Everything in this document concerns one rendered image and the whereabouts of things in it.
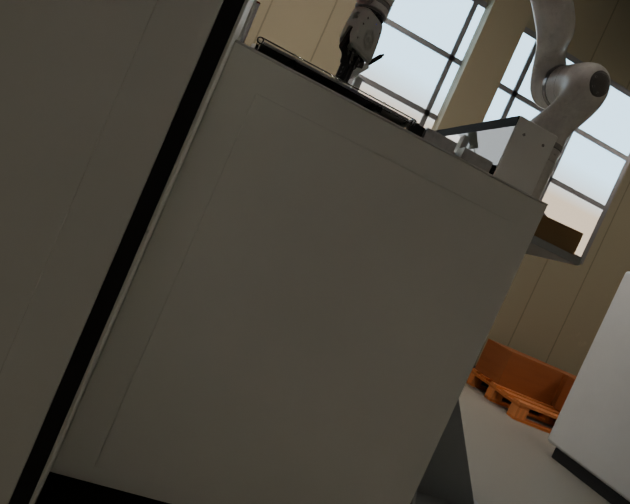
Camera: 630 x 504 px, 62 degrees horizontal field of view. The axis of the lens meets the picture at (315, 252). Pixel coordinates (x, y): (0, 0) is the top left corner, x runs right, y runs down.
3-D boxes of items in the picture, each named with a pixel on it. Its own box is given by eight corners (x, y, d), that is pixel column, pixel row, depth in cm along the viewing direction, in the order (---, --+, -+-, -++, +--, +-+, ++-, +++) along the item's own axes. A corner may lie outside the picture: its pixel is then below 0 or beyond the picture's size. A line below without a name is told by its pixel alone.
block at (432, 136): (422, 138, 116) (428, 126, 116) (416, 139, 119) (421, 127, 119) (452, 154, 118) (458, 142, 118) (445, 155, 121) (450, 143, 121)
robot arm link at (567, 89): (541, 154, 158) (575, 78, 156) (588, 157, 141) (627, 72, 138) (510, 137, 154) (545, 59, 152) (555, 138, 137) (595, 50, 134)
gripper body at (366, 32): (375, 0, 122) (355, 45, 123) (392, 25, 131) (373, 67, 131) (349, -3, 127) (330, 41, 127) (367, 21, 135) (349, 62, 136)
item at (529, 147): (490, 182, 101) (521, 114, 100) (386, 179, 154) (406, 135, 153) (529, 202, 103) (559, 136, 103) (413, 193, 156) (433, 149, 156)
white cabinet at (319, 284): (29, 519, 84) (234, 40, 81) (113, 338, 177) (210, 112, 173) (374, 602, 101) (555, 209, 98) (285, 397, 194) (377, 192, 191)
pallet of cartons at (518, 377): (566, 421, 435) (586, 379, 434) (637, 468, 365) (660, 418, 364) (462, 380, 409) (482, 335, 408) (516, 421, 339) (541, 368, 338)
